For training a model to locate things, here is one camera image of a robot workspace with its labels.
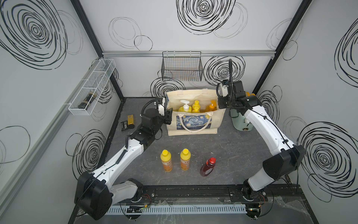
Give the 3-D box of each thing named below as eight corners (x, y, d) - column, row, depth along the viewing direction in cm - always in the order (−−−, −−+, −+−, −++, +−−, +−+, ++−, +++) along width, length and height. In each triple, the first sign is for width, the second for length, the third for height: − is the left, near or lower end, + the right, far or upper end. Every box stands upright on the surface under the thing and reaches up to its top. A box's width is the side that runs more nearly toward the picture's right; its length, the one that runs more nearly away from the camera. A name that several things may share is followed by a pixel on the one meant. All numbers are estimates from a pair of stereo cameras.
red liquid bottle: (204, 178, 81) (208, 168, 67) (200, 173, 83) (204, 162, 69) (212, 172, 83) (218, 161, 69) (208, 167, 85) (213, 155, 71)
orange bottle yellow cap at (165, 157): (164, 172, 83) (160, 157, 65) (165, 165, 86) (161, 149, 68) (172, 172, 83) (169, 157, 65) (172, 165, 86) (170, 149, 68)
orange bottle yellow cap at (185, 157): (180, 168, 85) (179, 153, 67) (184, 163, 87) (184, 146, 69) (185, 173, 83) (187, 158, 65) (189, 167, 85) (192, 152, 67)
